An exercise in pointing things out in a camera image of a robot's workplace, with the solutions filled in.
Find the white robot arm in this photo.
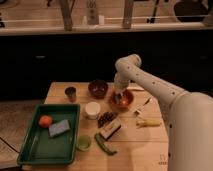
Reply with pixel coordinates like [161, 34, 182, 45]
[114, 54, 213, 171]

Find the wooden post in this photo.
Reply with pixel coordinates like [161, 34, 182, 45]
[60, 0, 72, 31]
[122, 0, 134, 29]

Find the blue sponge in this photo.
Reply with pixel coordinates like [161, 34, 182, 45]
[49, 120, 70, 137]

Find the wooden post left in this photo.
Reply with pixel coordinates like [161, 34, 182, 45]
[60, 0, 72, 31]

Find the dark purple bowl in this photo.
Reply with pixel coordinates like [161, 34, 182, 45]
[88, 79, 108, 99]

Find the red bowl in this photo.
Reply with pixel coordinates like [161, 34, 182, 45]
[108, 89, 134, 111]

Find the green plastic tray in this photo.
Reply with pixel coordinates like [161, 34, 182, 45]
[16, 103, 81, 166]

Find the white remote on stand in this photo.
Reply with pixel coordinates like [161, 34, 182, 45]
[86, 0, 99, 25]

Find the dark grapes bunch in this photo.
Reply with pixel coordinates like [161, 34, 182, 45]
[98, 112, 117, 128]

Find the yellow banana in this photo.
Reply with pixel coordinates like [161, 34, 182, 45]
[136, 120, 161, 128]

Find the white cup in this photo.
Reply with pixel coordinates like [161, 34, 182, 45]
[85, 102, 101, 119]

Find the dark metal cup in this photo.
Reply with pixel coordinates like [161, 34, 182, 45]
[65, 87, 76, 102]

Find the black office chair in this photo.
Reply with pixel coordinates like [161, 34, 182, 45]
[174, 0, 208, 22]

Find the wooden post right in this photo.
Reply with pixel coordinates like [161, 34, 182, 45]
[122, 0, 134, 29]

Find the grey-blue towel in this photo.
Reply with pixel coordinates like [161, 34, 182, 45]
[115, 94, 123, 103]

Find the small green cup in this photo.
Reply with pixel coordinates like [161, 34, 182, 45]
[76, 135, 91, 151]

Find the green pepper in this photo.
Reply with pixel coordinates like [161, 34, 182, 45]
[94, 134, 116, 155]

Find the orange fruit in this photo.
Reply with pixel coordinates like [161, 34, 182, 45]
[39, 115, 53, 128]

